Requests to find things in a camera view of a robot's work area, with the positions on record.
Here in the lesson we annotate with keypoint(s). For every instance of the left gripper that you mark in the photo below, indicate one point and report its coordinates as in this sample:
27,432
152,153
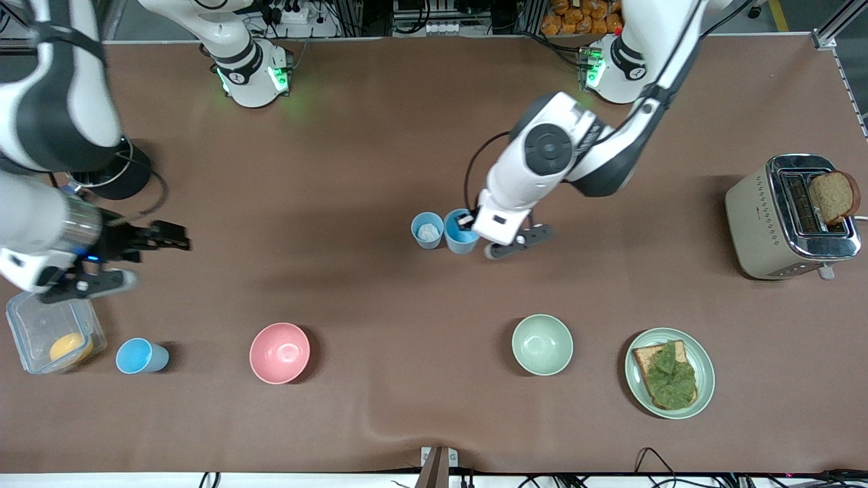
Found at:
465,220

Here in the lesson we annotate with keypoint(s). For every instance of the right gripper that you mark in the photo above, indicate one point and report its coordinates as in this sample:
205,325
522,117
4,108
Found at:
121,241

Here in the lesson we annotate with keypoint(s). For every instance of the blue cup with white wad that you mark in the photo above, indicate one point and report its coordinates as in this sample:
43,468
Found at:
415,234

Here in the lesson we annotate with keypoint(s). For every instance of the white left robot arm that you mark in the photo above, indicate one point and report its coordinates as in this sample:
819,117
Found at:
542,146

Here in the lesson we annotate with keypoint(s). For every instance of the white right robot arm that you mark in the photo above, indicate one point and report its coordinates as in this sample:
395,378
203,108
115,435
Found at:
61,102

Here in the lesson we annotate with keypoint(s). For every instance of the white crumpled wad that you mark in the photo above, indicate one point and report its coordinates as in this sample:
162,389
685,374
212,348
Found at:
427,232

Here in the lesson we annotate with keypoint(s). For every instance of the black round kettle base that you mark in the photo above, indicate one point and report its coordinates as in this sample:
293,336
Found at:
129,173

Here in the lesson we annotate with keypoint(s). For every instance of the yellow round food piece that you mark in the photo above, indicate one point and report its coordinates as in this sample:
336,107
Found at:
70,348

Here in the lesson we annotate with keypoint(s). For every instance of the clear container with blue trim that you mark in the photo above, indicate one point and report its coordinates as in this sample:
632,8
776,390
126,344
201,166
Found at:
34,318

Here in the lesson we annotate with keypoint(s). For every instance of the light green bowl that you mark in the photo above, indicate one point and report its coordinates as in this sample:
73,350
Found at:
542,344

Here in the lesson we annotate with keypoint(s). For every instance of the brown table cover sheet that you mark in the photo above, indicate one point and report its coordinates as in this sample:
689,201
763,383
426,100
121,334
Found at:
380,149

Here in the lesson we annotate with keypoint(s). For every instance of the pink bowl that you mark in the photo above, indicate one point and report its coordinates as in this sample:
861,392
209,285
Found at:
279,352

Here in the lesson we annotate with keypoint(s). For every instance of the toast slice under lettuce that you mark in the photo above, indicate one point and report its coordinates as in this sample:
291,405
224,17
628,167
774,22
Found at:
643,356

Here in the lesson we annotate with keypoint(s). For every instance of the pile of orange buns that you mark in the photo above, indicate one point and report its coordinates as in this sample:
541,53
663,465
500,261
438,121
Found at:
576,17

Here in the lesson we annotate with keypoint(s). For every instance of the green lettuce leaf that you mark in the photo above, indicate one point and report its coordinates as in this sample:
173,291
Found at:
671,379

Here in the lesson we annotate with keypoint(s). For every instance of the light green plate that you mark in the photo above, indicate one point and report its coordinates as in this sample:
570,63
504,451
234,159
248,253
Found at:
705,366

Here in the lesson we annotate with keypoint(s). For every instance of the beige and chrome toaster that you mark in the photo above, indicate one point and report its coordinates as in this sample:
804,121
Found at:
759,217

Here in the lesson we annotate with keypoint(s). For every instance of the white power strip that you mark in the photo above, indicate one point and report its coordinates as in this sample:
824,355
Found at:
295,15

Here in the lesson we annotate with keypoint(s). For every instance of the brown bread slice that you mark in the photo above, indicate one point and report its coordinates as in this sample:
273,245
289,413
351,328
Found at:
833,195

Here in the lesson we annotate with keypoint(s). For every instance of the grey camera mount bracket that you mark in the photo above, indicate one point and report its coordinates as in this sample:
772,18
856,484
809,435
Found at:
434,471

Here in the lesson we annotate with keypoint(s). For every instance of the aluminium frame rail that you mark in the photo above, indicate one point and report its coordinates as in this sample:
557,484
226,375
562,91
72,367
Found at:
824,37

